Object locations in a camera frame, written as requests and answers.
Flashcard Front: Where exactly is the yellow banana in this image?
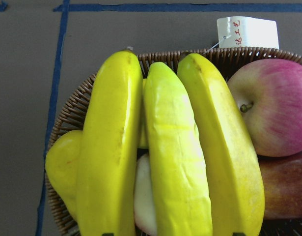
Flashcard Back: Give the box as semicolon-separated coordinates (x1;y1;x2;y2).
76;50;142;236
143;62;213;236
177;53;265;236

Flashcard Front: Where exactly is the brown wicker basket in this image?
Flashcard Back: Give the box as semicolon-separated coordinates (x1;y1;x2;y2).
46;47;302;236

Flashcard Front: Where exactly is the yellow starfruit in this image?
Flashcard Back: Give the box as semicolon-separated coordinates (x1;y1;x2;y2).
138;79;148;149

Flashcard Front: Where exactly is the pale white apple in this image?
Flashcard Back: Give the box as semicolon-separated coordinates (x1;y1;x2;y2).
134;153;157;236

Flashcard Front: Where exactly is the yellow pear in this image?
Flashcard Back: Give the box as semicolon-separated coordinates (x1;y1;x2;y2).
45;130;82;220

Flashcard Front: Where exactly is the white paper price tag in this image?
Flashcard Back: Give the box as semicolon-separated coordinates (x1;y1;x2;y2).
217;16;279;49

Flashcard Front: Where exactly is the pink red apple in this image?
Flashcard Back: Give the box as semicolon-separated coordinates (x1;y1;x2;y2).
227;59;302;157

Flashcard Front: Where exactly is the dark red mango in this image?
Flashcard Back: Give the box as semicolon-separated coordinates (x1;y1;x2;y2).
258;151;302;220

